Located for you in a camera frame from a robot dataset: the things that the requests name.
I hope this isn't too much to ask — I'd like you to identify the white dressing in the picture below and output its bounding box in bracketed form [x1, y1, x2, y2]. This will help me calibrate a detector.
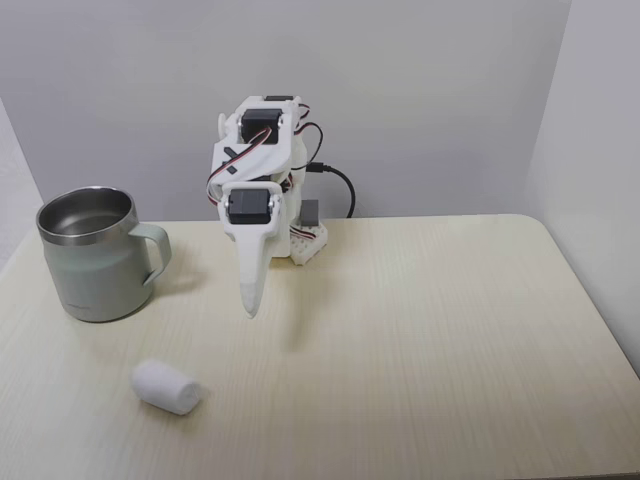
[128, 358, 202, 417]

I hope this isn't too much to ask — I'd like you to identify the green steel mug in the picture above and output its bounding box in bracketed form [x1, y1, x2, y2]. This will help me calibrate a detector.
[35, 186, 173, 324]

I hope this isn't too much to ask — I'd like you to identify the black power cable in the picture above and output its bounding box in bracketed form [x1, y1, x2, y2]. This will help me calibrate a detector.
[305, 162, 357, 220]

